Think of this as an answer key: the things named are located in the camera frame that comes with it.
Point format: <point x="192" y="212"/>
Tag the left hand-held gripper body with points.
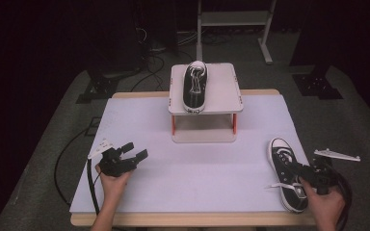
<point x="115" y="165"/>

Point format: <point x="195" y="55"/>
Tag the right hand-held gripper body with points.
<point x="319" y="176"/>

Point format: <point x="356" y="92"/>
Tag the black canvas sneaker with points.
<point x="284" y="166"/>
<point x="195" y="86"/>

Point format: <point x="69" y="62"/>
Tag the white two-tier shoe rack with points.
<point x="221" y="93"/>

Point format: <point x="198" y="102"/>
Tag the person's left hand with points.
<point x="114" y="186"/>

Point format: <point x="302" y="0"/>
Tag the person's right hand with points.
<point x="326" y="207"/>

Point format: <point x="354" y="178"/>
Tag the white table mat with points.
<point x="199" y="173"/>

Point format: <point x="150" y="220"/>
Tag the black stand base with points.
<point x="316" y="85"/>
<point x="102" y="85"/>

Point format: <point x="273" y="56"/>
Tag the wooden table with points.
<point x="199" y="219"/>

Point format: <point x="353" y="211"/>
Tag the white metal stand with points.
<point x="234" y="18"/>

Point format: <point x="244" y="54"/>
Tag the black square floor frame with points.
<point x="93" y="126"/>

